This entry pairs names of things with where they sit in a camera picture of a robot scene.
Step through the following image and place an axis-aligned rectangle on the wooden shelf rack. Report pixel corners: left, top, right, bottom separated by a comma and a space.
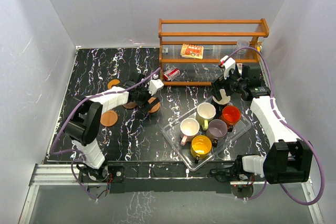
158, 18, 269, 86

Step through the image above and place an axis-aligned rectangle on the clear plastic cup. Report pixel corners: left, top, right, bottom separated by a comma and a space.
236, 39, 250, 59

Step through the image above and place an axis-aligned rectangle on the orange round paper coaster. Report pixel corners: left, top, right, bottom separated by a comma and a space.
107, 79, 120, 90

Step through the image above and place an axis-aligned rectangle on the black and white mug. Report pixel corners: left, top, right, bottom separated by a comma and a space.
211, 89, 230, 110

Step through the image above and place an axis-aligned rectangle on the dark wooden coaster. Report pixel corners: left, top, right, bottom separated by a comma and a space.
123, 102, 137, 110

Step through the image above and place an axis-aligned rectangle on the pale green mug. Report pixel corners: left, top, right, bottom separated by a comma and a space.
195, 102, 216, 131

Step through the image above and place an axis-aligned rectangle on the red and white can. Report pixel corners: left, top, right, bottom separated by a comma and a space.
163, 68, 180, 81

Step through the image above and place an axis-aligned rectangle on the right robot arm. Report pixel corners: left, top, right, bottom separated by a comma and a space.
211, 60, 313, 184

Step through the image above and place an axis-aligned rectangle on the orange snack packet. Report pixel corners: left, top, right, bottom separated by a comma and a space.
180, 44, 204, 59

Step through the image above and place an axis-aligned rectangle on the orange mug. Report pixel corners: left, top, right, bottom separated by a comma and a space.
219, 105, 241, 132

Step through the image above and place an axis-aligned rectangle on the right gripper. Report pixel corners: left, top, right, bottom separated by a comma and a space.
210, 66, 246, 101

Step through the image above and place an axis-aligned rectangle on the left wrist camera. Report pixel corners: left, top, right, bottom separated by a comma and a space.
148, 74, 164, 96

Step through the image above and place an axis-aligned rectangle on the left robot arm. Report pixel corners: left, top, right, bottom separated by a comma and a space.
63, 73, 164, 182

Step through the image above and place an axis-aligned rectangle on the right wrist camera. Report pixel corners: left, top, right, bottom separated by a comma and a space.
218, 56, 236, 79

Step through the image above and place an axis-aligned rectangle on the yellow mug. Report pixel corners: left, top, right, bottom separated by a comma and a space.
190, 135, 212, 164

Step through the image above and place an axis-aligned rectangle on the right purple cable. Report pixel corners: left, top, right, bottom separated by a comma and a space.
224, 46, 326, 206

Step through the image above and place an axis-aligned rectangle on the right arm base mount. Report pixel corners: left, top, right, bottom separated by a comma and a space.
209, 165, 267, 202

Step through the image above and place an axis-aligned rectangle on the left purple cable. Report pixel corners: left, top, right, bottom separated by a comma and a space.
49, 67, 161, 201

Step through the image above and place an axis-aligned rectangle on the purple mug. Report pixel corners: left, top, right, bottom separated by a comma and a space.
205, 119, 228, 147

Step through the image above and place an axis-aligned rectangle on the white and red box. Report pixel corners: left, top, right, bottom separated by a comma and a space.
236, 63, 243, 74

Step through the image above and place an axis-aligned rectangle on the purple cable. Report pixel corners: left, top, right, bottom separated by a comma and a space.
224, 46, 326, 206
49, 67, 161, 201

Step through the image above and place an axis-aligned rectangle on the aluminium frame rail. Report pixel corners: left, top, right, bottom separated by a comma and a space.
18, 163, 82, 224

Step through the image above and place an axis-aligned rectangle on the clear plastic tray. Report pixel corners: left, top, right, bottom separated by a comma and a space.
162, 104, 251, 171

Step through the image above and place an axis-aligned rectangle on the pink mug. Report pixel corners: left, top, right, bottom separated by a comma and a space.
180, 118, 200, 146

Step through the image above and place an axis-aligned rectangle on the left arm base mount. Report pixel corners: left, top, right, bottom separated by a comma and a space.
76, 163, 125, 202

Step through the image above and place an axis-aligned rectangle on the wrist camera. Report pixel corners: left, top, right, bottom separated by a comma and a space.
148, 74, 164, 96
218, 56, 236, 79

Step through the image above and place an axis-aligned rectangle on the light wooden coaster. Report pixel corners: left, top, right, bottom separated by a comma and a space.
148, 97, 160, 113
100, 110, 118, 127

